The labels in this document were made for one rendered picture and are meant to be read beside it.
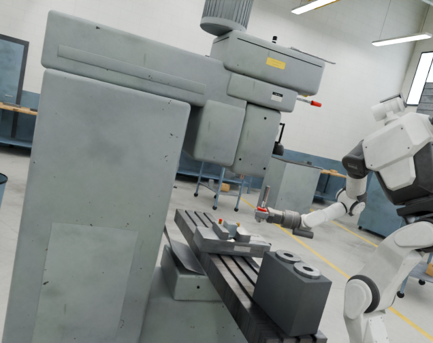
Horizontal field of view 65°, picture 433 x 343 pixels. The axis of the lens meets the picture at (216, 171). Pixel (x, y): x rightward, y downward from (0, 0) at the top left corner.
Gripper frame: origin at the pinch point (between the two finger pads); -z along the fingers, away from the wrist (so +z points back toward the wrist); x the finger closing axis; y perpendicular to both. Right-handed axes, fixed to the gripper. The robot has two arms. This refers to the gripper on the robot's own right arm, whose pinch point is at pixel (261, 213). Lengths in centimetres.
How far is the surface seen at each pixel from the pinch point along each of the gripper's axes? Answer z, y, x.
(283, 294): 4, 11, 58
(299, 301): 8, 9, 64
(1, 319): -137, 113, -33
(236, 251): -7.9, 18.8, 7.8
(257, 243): 1.4, 14.0, 4.6
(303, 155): 196, 2, -781
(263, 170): -5.0, -21.5, 7.2
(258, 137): -11.0, -35.8, 9.6
